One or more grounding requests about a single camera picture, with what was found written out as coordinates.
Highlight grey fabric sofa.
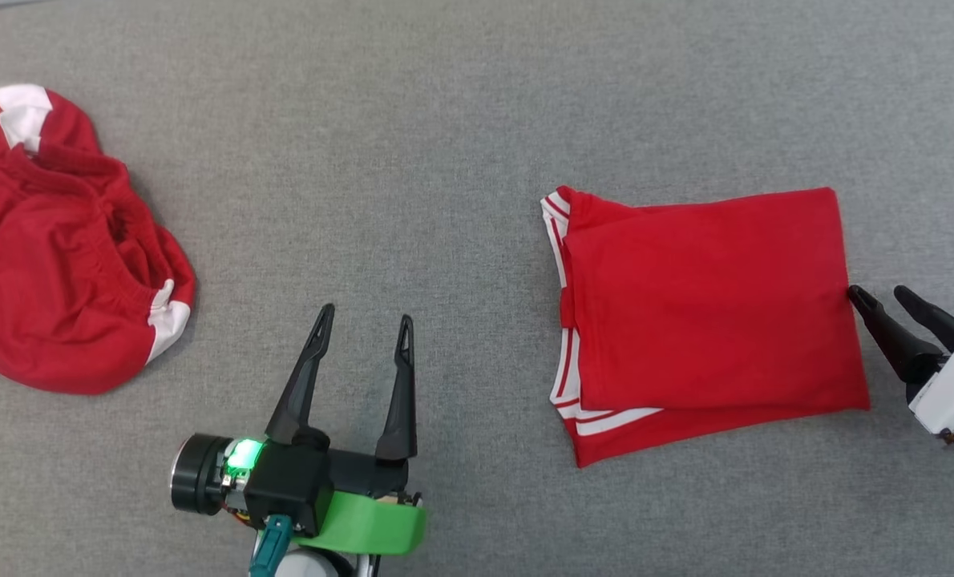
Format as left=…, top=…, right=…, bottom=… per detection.
left=0, top=0, right=954, bottom=577

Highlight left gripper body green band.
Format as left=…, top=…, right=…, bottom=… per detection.
left=295, top=449, right=428, bottom=557

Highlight red shirt with white stripes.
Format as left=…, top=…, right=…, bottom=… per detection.
left=540, top=186, right=872, bottom=469

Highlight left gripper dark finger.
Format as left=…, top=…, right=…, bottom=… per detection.
left=265, top=303, right=336, bottom=449
left=376, top=314, right=419, bottom=462

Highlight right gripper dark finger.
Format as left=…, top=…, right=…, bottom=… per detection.
left=847, top=285, right=945, bottom=385
left=893, top=285, right=954, bottom=353

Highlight red shorts with white panels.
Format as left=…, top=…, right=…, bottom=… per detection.
left=0, top=84, right=197, bottom=396

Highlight left camera cable teal plug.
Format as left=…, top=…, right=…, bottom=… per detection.
left=249, top=515, right=294, bottom=577

